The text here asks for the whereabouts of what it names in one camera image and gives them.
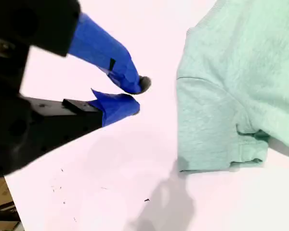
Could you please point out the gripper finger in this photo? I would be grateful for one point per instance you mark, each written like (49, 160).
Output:
(118, 108)
(101, 48)

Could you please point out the pale green t-shirt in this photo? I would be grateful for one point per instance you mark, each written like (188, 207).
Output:
(231, 84)

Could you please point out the brown cardboard box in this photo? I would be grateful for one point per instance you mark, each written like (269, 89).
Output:
(2, 192)

